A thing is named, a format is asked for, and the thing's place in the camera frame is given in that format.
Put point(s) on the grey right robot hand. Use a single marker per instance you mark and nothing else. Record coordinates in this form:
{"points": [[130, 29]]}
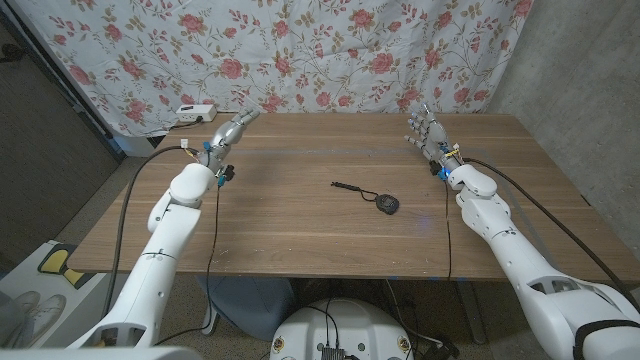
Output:
{"points": [[434, 137]]}

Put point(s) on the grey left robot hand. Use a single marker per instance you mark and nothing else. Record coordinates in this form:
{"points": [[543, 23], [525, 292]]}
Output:
{"points": [[222, 140]]}

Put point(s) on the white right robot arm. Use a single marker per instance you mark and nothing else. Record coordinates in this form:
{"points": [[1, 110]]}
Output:
{"points": [[520, 260]]}

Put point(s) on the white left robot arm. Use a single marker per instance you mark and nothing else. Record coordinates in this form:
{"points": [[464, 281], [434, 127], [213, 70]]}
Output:
{"points": [[160, 270]]}

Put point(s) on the white power strip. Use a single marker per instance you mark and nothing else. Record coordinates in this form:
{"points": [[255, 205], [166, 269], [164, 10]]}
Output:
{"points": [[196, 113]]}

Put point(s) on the floral backdrop cloth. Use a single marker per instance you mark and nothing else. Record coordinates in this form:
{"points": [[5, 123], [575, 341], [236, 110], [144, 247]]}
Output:
{"points": [[300, 50]]}

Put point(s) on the blue-grey chair under table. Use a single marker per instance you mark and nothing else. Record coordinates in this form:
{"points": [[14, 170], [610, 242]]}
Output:
{"points": [[250, 305]]}

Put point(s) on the white table leg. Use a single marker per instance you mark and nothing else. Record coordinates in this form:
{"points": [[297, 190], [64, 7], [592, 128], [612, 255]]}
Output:
{"points": [[210, 320]]}

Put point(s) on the grey table leg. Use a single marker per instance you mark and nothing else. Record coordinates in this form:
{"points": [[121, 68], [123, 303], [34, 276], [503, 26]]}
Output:
{"points": [[472, 315]]}

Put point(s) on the yellow and black floor pedal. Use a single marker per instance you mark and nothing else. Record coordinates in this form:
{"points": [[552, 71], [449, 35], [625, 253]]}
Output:
{"points": [[54, 260]]}

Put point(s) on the white robot torso base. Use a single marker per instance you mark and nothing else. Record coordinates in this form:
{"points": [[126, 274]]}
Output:
{"points": [[350, 330]]}

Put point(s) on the black power adapter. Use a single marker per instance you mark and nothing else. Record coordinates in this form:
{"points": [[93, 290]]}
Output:
{"points": [[442, 351]]}

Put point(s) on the white shoe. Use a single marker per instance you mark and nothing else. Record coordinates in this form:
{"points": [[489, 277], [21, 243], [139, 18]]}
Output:
{"points": [[50, 312], [20, 312]]}

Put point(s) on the white robot head edge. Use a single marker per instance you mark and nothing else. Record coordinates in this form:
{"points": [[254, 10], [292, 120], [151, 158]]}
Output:
{"points": [[100, 354]]}

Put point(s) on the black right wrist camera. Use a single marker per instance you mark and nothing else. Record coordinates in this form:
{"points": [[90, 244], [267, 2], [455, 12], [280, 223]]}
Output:
{"points": [[435, 169]]}

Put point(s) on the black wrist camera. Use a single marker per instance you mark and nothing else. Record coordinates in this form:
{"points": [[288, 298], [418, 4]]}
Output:
{"points": [[435, 169], [228, 173]]}

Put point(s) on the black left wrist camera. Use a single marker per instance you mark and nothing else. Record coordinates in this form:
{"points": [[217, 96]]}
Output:
{"points": [[228, 173]]}

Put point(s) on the black door frame strip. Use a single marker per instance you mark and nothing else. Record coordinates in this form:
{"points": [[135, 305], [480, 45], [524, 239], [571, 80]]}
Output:
{"points": [[60, 75]]}

